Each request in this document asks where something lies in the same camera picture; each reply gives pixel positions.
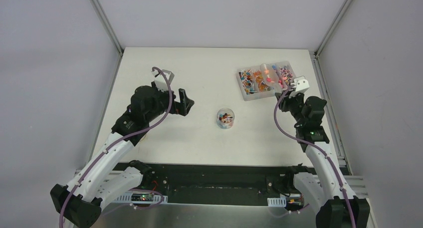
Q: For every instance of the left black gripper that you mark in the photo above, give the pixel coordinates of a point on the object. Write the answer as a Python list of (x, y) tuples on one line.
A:
[(178, 104)]

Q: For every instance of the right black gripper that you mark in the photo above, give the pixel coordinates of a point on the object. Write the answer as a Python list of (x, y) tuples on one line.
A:
[(286, 99)]

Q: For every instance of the candies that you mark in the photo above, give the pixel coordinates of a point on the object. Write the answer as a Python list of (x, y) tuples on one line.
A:
[(271, 79), (225, 119)]

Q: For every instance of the clear plastic round jar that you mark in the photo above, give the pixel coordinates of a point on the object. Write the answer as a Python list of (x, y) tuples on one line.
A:
[(226, 110)]

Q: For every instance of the clear plastic scoop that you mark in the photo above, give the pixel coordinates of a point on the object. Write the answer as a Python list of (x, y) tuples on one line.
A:
[(277, 75)]

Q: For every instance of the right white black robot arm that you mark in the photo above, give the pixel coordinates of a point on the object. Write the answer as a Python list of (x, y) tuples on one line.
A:
[(334, 202)]

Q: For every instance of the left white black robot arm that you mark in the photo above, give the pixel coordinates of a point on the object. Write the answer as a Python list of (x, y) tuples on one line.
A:
[(82, 200)]

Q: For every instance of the candies inside jar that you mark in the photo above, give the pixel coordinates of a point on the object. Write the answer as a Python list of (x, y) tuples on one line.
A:
[(225, 119)]

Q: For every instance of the clear divided candy box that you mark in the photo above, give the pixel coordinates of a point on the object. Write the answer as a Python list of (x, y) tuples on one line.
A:
[(252, 85)]

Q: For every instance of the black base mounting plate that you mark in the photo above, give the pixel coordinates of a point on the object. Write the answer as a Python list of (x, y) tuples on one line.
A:
[(222, 185)]

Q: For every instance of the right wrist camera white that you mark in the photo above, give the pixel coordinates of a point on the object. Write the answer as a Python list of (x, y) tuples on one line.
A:
[(300, 85)]

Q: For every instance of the right white cable duct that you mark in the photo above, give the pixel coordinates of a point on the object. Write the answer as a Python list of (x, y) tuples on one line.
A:
[(277, 202)]

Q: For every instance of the white cable duct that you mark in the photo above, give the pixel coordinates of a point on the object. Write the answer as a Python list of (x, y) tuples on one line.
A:
[(139, 198), (277, 202)]

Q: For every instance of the left white cable duct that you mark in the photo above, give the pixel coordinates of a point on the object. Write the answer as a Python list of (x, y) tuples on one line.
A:
[(139, 198)]

